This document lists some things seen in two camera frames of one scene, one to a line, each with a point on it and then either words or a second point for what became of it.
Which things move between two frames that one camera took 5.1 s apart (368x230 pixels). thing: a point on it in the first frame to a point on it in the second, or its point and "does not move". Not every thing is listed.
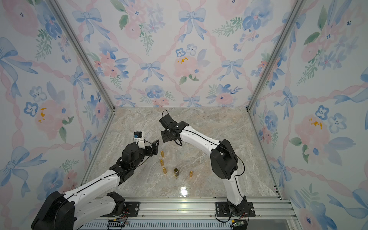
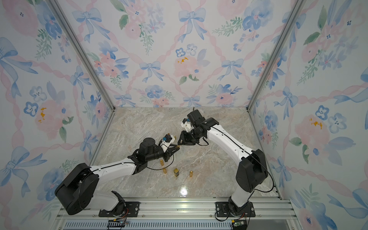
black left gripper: [155, 149] to [169, 152]
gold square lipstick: [176, 172] does not move
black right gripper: [164, 136] to [185, 139]
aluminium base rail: [192, 213] does not move
